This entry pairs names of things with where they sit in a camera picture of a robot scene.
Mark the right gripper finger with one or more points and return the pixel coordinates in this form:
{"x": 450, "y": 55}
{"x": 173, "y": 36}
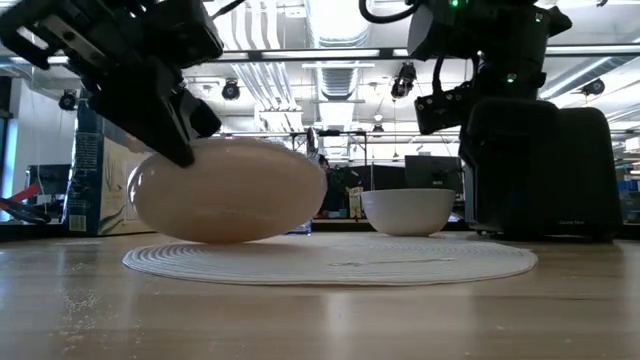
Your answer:
{"x": 535, "y": 190}
{"x": 490, "y": 190}

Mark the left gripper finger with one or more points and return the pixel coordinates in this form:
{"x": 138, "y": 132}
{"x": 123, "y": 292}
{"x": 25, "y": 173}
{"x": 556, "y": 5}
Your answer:
{"x": 155, "y": 130}
{"x": 200, "y": 120}

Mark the cream ceramic plate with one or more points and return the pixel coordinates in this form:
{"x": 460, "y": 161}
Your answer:
{"x": 235, "y": 195}

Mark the white ceramic bowl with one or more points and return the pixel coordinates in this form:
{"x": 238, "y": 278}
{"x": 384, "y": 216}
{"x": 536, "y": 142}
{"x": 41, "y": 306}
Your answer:
{"x": 407, "y": 212}

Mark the blue and yellow cereal box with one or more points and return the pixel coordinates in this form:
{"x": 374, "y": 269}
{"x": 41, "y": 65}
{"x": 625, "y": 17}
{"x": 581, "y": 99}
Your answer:
{"x": 87, "y": 190}

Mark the white woven round placemat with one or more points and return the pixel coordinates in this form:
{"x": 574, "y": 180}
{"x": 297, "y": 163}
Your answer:
{"x": 330, "y": 260}

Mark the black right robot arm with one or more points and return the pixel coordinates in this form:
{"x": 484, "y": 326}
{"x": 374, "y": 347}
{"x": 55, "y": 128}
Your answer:
{"x": 490, "y": 30}

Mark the black two-slot toaster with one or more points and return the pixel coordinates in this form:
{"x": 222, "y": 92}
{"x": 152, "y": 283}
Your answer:
{"x": 590, "y": 175}

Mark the black computer monitor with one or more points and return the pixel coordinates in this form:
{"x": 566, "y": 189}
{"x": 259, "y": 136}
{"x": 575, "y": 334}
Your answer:
{"x": 50, "y": 180}
{"x": 430, "y": 172}

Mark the red bar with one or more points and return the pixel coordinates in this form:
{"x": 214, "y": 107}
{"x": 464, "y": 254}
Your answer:
{"x": 22, "y": 195}

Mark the black ceiling camera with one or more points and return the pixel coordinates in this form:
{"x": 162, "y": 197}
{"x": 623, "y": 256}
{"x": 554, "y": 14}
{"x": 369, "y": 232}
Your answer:
{"x": 593, "y": 87}
{"x": 68, "y": 101}
{"x": 230, "y": 91}
{"x": 402, "y": 82}

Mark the silver ribbed air duct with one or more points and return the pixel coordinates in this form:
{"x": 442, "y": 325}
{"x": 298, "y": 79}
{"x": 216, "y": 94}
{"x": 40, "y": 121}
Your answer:
{"x": 339, "y": 20}

